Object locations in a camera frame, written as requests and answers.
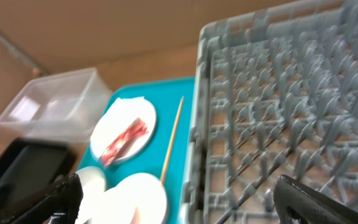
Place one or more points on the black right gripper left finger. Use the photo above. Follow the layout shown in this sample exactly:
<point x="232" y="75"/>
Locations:
<point x="60" y="201"/>

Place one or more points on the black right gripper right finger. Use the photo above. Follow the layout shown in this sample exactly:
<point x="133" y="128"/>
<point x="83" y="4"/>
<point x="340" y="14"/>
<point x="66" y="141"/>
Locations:
<point x="297" y="203"/>

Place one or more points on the grey bowl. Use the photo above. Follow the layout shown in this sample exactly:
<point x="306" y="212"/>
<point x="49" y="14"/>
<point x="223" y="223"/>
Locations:
<point x="93" y="182"/>

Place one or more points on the red snack wrapper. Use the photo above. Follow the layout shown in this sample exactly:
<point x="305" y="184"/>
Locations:
<point x="133" y="132"/>

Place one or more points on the grey dishwasher rack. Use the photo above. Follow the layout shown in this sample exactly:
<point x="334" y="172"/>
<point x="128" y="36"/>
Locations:
<point x="276" y="92"/>

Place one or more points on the black plastic tray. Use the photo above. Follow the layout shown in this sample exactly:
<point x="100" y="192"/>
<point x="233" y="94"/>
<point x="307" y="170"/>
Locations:
<point x="29" y="166"/>

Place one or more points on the pink bowl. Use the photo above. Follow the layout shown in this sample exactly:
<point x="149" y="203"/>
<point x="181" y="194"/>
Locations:
<point x="140" y="198"/>

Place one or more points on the clear plastic bin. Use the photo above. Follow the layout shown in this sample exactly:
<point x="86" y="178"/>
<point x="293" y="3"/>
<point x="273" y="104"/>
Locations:
<point x="61" y="107"/>

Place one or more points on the white round plate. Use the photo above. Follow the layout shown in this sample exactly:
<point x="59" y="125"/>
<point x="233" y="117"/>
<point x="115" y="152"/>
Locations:
<point x="115" y="121"/>

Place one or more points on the teal plastic tray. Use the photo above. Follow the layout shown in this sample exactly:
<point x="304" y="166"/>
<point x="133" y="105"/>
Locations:
<point x="165" y="96"/>

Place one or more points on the white crumpled napkin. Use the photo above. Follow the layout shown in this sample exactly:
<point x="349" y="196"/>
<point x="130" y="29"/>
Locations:
<point x="124" y="101"/>

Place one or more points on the wooden chopstick left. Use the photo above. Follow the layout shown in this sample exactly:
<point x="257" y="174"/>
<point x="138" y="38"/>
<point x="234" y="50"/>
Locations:
<point x="171" y="142"/>

